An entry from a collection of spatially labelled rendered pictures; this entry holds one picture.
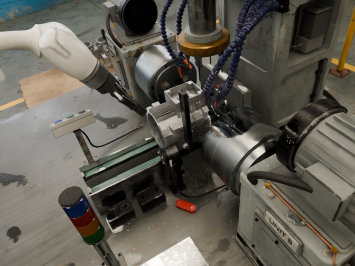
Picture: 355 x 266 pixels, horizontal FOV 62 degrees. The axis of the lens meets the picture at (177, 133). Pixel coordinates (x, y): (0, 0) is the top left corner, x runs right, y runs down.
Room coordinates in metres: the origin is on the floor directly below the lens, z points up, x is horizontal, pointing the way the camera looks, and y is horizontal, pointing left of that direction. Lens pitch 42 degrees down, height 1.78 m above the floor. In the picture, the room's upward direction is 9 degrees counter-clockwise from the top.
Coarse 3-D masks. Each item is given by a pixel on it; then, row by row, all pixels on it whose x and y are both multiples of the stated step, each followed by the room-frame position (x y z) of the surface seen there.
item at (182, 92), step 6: (180, 90) 0.77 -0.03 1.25; (180, 96) 0.76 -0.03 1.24; (186, 96) 0.75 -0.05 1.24; (180, 102) 0.76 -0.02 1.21; (186, 102) 0.75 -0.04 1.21; (186, 108) 0.75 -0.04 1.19; (186, 114) 0.75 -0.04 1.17; (186, 120) 0.74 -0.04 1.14; (186, 126) 0.74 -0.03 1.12; (186, 132) 0.75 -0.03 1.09; (192, 132) 0.76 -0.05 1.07; (186, 138) 0.75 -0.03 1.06; (192, 138) 0.75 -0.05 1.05; (192, 144) 0.75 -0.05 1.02
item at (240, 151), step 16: (240, 112) 0.72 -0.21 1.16; (256, 112) 0.73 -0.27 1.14; (208, 128) 0.78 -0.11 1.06; (224, 128) 0.67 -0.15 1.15; (240, 128) 0.65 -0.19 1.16; (256, 128) 0.63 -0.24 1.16; (272, 128) 0.63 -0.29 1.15; (208, 144) 0.67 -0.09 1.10; (224, 144) 0.62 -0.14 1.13; (240, 144) 0.59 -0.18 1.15; (256, 144) 0.57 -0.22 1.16; (272, 144) 0.57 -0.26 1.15; (208, 160) 0.65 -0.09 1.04; (224, 160) 0.59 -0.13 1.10; (240, 160) 0.55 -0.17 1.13; (256, 160) 0.54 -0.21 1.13; (224, 176) 0.57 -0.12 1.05
